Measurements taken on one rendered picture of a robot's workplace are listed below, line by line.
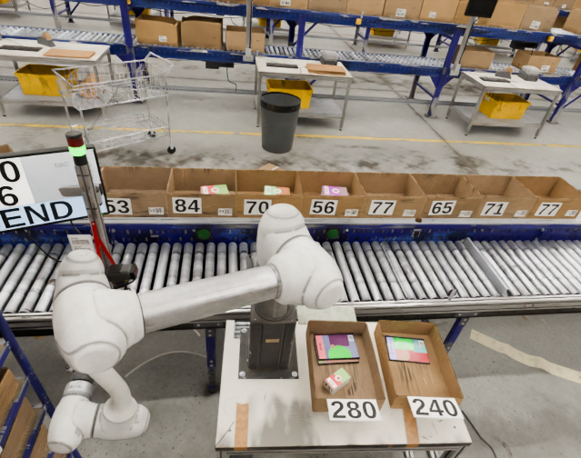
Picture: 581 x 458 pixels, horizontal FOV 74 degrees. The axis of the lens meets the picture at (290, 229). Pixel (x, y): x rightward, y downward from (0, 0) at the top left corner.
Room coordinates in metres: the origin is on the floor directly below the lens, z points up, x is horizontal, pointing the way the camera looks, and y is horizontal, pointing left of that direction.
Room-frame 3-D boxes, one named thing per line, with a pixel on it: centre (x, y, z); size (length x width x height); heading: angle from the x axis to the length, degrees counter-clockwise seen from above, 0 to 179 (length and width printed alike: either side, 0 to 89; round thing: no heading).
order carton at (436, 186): (2.25, -0.98, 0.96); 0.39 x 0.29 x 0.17; 102
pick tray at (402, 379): (1.04, -0.63, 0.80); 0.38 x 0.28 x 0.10; 5
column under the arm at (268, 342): (1.03, 0.03, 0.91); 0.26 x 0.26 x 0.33; 8
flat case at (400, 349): (1.13, -0.62, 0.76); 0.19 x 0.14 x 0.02; 92
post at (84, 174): (1.14, 0.75, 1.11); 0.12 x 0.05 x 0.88; 102
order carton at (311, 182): (2.09, -0.22, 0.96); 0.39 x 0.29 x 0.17; 102
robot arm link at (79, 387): (0.64, 0.65, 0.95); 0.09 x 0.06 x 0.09; 102
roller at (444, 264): (1.79, -0.99, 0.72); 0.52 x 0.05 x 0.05; 12
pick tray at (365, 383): (0.99, -0.30, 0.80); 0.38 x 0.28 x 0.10; 7
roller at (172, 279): (1.45, 0.60, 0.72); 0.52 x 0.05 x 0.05; 12
